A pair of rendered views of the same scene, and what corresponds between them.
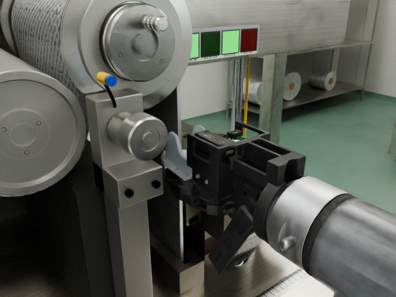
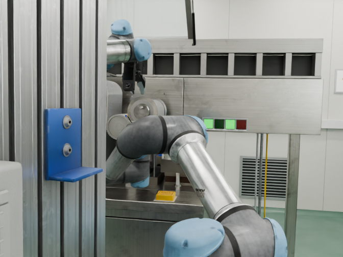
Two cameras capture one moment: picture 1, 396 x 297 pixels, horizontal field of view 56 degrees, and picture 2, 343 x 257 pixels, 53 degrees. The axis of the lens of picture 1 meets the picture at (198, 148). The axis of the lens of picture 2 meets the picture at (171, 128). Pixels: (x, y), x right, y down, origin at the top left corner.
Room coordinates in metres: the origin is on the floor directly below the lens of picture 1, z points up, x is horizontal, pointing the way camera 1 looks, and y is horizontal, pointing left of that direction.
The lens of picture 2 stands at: (-0.65, -1.20, 1.29)
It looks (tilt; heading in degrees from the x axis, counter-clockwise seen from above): 4 degrees down; 46
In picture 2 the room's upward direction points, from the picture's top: 1 degrees clockwise
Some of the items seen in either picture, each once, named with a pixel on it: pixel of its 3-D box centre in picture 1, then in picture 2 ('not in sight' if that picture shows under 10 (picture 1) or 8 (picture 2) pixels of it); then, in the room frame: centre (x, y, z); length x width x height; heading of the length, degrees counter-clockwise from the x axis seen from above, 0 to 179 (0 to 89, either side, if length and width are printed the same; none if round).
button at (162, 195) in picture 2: not in sight; (165, 196); (0.30, -0.20, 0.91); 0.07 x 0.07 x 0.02; 37
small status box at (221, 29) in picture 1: (220, 43); (224, 124); (0.89, -0.05, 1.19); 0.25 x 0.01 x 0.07; 127
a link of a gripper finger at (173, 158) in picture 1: (174, 154); not in sight; (0.41, 0.03, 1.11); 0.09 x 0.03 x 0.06; 38
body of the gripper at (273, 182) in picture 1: (244, 180); not in sight; (0.34, -0.05, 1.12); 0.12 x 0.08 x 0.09; 37
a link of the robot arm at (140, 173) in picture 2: not in sight; (136, 173); (0.20, -0.14, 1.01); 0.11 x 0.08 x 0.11; 160
